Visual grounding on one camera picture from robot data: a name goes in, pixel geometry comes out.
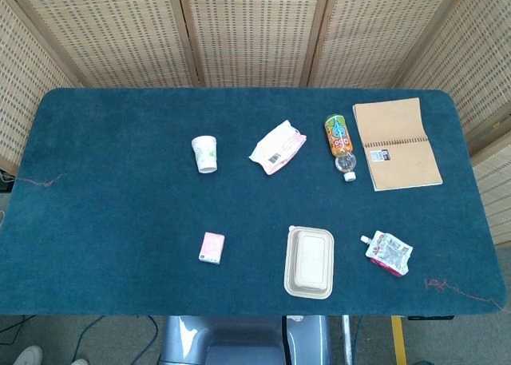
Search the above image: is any pink white wet wipes pack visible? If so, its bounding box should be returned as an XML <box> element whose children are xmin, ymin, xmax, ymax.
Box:
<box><xmin>248</xmin><ymin>119</ymin><xmax>307</xmax><ymax>177</ymax></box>

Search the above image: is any dark blue tablecloth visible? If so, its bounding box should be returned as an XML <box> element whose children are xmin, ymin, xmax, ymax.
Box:
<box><xmin>0</xmin><ymin>87</ymin><xmax>505</xmax><ymax>317</ymax></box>

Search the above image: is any white paper cup green print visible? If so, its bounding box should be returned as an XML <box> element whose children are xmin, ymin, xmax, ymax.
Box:
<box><xmin>191</xmin><ymin>135</ymin><xmax>219</xmax><ymax>175</ymax></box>

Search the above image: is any pink pocket tissue pack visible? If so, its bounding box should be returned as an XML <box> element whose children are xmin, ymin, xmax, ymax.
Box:
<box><xmin>198</xmin><ymin>232</ymin><xmax>226</xmax><ymax>266</ymax></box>

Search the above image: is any orange label plastic bottle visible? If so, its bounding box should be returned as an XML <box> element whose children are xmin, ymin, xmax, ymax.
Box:
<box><xmin>323</xmin><ymin>113</ymin><xmax>358</xmax><ymax>183</ymax></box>

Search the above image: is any beige lidded food container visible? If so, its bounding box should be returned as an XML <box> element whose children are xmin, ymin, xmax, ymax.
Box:
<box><xmin>283</xmin><ymin>224</ymin><xmax>335</xmax><ymax>300</ymax></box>

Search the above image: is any woven folding screen panel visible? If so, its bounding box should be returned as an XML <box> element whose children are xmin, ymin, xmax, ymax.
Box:
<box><xmin>175</xmin><ymin>0</ymin><xmax>332</xmax><ymax>89</ymax></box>
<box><xmin>0</xmin><ymin>0</ymin><xmax>83</xmax><ymax>174</ymax></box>
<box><xmin>11</xmin><ymin>0</ymin><xmax>200</xmax><ymax>89</ymax></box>
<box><xmin>307</xmin><ymin>0</ymin><xmax>468</xmax><ymax>89</ymax></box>
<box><xmin>398</xmin><ymin>0</ymin><xmax>511</xmax><ymax>246</ymax></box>

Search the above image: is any brown spiral notebook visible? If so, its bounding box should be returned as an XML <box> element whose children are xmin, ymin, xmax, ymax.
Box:
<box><xmin>352</xmin><ymin>97</ymin><xmax>444</xmax><ymax>192</ymax></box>

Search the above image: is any white spout drink pouch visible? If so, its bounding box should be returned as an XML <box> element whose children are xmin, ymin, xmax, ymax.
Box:
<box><xmin>360</xmin><ymin>230</ymin><xmax>414</xmax><ymax>277</ymax></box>

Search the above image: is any metal pole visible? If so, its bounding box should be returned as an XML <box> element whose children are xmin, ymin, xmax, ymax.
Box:
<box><xmin>341</xmin><ymin>315</ymin><xmax>355</xmax><ymax>365</ymax></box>

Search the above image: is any loose pink thread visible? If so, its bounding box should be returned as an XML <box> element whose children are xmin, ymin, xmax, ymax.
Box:
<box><xmin>424</xmin><ymin>277</ymin><xmax>503</xmax><ymax>311</ymax></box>
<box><xmin>15</xmin><ymin>173</ymin><xmax>65</xmax><ymax>188</ymax></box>

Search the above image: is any yellow floor tape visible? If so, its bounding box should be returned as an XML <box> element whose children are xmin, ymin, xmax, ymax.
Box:
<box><xmin>390</xmin><ymin>315</ymin><xmax>408</xmax><ymax>365</ymax></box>

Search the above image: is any blue floor cable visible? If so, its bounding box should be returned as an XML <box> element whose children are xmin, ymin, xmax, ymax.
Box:
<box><xmin>71</xmin><ymin>315</ymin><xmax>105</xmax><ymax>360</ymax></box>

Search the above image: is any black floor cable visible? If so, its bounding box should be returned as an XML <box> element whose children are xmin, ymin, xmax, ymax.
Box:
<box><xmin>0</xmin><ymin>315</ymin><xmax>31</xmax><ymax>335</ymax></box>

